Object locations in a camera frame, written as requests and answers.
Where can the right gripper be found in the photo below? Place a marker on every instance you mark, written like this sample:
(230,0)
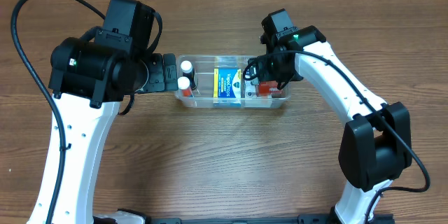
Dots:
(267,75)

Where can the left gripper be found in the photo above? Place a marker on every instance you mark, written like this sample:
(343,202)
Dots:
(169,72)

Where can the orange bottle white cap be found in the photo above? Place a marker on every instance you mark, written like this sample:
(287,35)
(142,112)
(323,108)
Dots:
(184,87)

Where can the red Panadol box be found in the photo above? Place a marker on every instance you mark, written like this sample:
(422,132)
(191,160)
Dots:
(268,88)

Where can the black bottle white cap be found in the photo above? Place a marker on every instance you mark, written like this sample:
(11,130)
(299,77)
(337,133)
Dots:
(188,71)

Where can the white Hansaplast box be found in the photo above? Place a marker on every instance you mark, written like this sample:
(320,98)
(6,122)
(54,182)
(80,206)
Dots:
(250,90)

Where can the blue VapoDrops box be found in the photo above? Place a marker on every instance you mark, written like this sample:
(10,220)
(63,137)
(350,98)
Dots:
(227,83)

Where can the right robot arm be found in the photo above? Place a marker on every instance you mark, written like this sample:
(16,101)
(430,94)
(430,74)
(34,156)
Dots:
(376,141)

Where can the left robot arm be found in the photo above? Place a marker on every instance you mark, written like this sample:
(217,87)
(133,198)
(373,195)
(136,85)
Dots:
(90,77)

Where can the clear plastic container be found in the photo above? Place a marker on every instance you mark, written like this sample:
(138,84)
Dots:
(203,94)

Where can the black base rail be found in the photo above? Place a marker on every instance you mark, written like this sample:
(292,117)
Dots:
(238,220)

